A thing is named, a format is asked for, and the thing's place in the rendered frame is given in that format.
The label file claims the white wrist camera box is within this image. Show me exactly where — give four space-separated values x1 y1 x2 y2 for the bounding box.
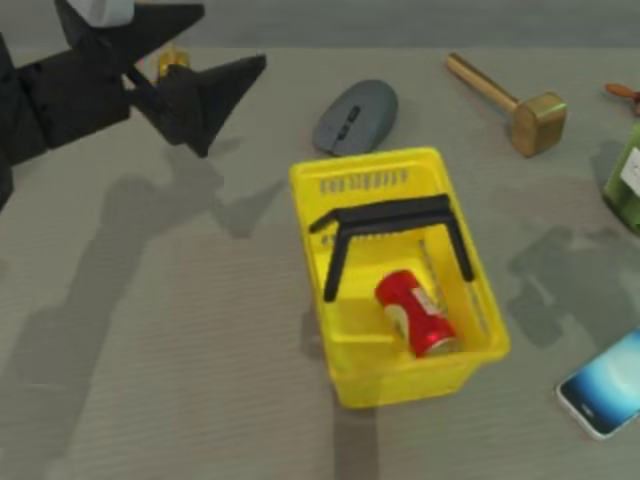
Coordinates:
66 0 137 28

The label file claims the grey computer mouse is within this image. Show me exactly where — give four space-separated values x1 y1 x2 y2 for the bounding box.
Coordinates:
312 79 400 158

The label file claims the white smartphone with blue screen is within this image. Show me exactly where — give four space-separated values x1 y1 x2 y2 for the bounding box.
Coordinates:
555 326 640 442

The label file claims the small orange brown object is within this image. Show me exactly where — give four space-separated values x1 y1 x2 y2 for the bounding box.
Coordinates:
604 81 640 119

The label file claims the yellow basket with black handle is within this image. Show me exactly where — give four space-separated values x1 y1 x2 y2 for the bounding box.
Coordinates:
288 145 513 411

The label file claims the small gold object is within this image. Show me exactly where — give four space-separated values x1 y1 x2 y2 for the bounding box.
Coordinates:
148 44 194 85

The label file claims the brass hammer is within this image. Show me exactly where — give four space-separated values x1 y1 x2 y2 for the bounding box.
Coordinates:
445 52 569 159

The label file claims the green box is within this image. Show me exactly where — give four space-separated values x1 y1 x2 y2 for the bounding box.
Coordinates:
601 121 640 234

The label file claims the red soda can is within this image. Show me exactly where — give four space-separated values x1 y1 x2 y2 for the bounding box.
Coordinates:
374 268 459 361

